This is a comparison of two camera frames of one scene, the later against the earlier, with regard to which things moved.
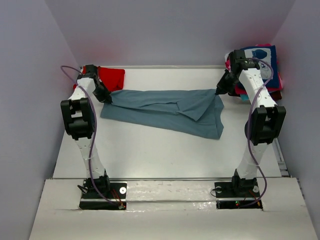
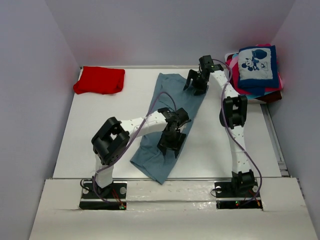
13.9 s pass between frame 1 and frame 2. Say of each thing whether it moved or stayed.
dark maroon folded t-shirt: stayed
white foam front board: stayed
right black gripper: moved
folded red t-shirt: stayed
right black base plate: stayed
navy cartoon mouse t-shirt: stayed
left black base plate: stayed
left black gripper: moved
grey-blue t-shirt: moved
